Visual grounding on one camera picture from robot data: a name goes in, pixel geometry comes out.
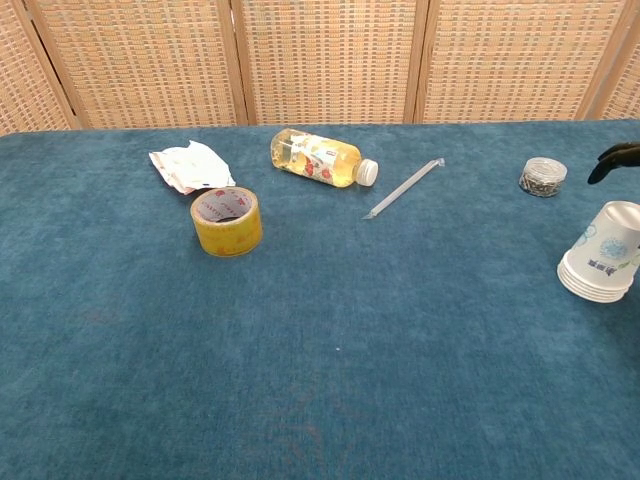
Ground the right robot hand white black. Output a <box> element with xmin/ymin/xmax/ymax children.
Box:
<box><xmin>587</xmin><ymin>141</ymin><xmax>640</xmax><ymax>185</ymax></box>

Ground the woven rattan screen panel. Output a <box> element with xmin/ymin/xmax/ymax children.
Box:
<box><xmin>577</xmin><ymin>0</ymin><xmax>640</xmax><ymax>121</ymax></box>
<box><xmin>0</xmin><ymin>0</ymin><xmax>81</xmax><ymax>136</ymax></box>
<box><xmin>412</xmin><ymin>0</ymin><xmax>640</xmax><ymax>124</ymax></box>
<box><xmin>219</xmin><ymin>0</ymin><xmax>431</xmax><ymax>126</ymax></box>
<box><xmin>22</xmin><ymin>0</ymin><xmax>250</xmax><ymax>130</ymax></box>

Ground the plastic bottle yellow drink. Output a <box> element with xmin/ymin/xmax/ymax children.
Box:
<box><xmin>270</xmin><ymin>128</ymin><xmax>380</xmax><ymax>190</ymax></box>

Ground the blue carpet table cover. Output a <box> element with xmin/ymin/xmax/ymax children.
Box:
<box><xmin>0</xmin><ymin>118</ymin><xmax>640</xmax><ymax>480</ymax></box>

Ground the yellow packing tape roll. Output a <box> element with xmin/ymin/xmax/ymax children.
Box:
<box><xmin>189</xmin><ymin>186</ymin><xmax>264</xmax><ymax>258</ymax></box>

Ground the white crumpled tissue packet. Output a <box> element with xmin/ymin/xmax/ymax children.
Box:
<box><xmin>148</xmin><ymin>139</ymin><xmax>237</xmax><ymax>196</ymax></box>

